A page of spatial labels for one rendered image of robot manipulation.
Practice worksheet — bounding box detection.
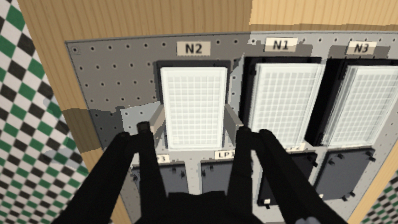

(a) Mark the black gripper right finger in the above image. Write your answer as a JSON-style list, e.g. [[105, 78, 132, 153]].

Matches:
[[221, 104, 348, 224]]

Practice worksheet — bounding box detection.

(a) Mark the dark grey plate nest frame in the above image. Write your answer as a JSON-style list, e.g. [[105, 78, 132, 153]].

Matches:
[[156, 60, 231, 149]]

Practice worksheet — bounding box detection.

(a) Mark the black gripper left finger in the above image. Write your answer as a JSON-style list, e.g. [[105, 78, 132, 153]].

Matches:
[[51, 105, 174, 224]]

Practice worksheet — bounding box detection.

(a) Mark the black l-shaped locator bracket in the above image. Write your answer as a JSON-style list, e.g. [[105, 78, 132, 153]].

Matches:
[[304, 58, 398, 147]]

